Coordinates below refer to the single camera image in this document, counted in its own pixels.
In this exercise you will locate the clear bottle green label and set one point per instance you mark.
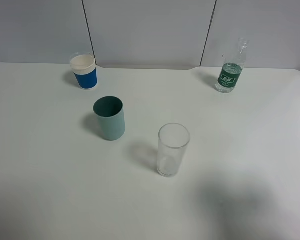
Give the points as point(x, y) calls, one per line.
point(232, 68)

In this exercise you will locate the teal green plastic cup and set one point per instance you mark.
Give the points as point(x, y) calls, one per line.
point(109, 111)

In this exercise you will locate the clear drinking glass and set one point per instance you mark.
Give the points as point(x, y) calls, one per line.
point(173, 140)

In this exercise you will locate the blue paper cup white lid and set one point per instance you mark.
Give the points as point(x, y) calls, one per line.
point(84, 67)

